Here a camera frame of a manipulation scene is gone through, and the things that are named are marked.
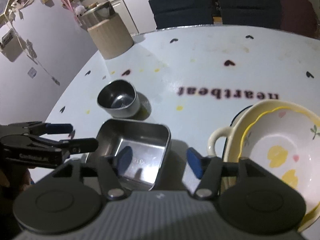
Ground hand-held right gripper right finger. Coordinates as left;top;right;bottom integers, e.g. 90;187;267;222
186;148;271;201

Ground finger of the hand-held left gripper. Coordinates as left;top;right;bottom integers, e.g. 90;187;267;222
25;136;99;153
7;121;73;136

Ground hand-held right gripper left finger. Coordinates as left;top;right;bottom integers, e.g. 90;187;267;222
53;146;133;201

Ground stainless steel food container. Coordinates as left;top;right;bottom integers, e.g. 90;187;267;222
86;119;172;191

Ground small heart-shaped steel bowl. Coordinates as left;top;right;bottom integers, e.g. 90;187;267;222
97;79;141;118

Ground cream two-handled ceramic bowl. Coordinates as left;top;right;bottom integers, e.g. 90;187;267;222
207;99;320;233

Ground white plate with dark rim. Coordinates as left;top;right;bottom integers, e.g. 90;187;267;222
229;104;254;130

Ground floral scalloped ceramic bowl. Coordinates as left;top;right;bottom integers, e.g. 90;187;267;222
239;106;320;227

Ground wooden trash bin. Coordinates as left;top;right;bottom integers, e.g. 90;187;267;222
80;1;134;60

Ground white lower kitchen cabinets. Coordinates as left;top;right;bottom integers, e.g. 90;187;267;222
110;0;139;34

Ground dark blue chair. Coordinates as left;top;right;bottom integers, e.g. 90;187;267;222
148;0;213;30
216;0;283;29

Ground maroon chair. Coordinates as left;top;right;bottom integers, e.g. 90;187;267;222
277;0;319;40

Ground hanging wall cord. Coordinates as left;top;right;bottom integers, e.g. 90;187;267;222
10;22;61;86

